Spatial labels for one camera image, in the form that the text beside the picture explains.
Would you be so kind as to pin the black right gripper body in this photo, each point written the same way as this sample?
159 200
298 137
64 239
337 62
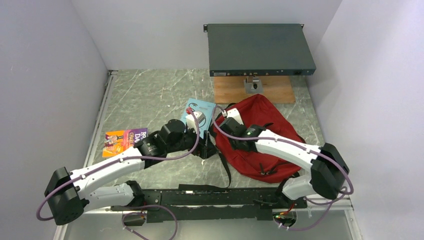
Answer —
234 143

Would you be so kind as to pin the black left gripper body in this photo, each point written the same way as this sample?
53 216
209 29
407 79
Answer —
200 149

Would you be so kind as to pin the light blue cat notebook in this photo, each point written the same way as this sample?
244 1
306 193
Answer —
203 111

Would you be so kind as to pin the red fabric backpack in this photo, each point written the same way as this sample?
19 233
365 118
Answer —
258 110

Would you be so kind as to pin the Roald Dahl Charlie book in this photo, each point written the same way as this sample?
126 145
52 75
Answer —
116 142

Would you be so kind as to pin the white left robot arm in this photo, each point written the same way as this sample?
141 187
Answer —
69 194

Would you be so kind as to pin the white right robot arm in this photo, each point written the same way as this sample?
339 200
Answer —
326 172

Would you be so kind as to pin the wooden board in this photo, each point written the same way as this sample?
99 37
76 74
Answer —
233 89

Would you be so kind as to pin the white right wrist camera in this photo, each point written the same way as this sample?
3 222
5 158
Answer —
235 114

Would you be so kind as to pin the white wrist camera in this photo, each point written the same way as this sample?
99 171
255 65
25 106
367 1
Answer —
235 114
193 119

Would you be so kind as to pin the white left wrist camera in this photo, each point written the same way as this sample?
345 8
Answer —
193 119

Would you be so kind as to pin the grey metal camera mount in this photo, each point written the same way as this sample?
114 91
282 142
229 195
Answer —
253 85

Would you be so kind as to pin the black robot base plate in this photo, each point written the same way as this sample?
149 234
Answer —
259 203

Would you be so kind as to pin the dark rack-mount network switch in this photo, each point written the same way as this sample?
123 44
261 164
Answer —
258 49

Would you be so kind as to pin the aluminium rail frame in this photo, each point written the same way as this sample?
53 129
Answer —
148 98

